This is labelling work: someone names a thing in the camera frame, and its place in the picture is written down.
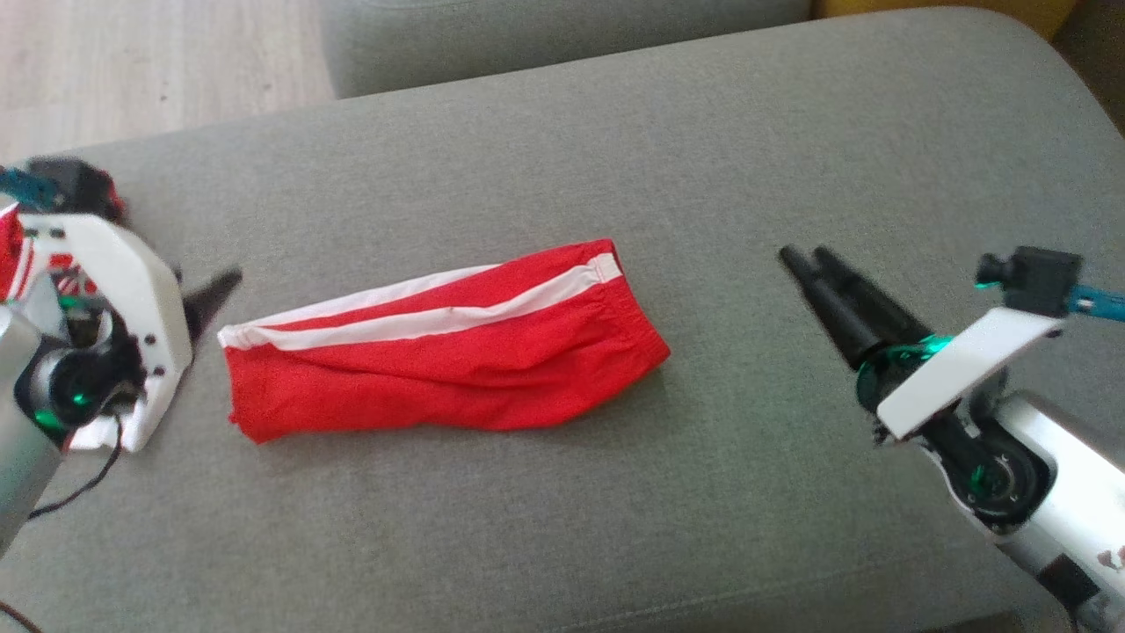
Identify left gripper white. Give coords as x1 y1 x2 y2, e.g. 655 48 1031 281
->
18 212 243 455

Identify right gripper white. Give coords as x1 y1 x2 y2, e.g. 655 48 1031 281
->
777 245 1070 443

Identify red white basketball jersey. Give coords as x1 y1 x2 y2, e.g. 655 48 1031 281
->
0 204 99 305

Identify red shorts white stripes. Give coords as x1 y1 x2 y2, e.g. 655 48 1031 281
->
217 238 672 446

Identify grey sofa seat cushion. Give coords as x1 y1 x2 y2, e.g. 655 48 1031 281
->
0 7 1125 633

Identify yellow cushion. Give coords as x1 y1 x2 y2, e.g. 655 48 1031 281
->
812 0 1084 41

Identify grey sofa back cushion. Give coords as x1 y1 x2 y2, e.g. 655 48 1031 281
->
320 0 815 99

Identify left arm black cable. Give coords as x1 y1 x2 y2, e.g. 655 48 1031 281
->
26 413 126 521

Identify left blue cable plug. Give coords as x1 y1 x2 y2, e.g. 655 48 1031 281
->
0 167 47 209

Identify blue cable plug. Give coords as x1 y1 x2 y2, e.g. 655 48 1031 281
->
1067 282 1125 324
0 167 47 209

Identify right blue cable plug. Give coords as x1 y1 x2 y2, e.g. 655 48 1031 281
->
1067 282 1125 324

